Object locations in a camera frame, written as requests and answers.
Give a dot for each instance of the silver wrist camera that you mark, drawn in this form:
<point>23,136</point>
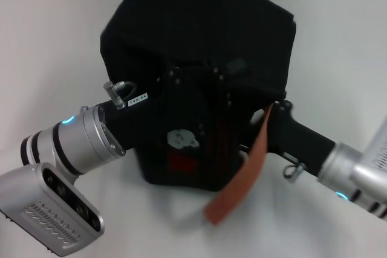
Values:
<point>379,146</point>
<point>51,209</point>

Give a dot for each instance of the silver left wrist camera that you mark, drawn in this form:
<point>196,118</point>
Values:
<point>51,209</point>

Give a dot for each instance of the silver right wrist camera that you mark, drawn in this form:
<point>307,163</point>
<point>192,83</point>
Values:
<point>379,146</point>

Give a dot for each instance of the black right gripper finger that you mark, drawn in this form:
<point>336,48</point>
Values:
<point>239,66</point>

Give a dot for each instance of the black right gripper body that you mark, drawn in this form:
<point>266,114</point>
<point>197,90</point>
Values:
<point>299,137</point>

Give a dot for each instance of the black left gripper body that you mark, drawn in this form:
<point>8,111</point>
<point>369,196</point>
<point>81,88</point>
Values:
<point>151,119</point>

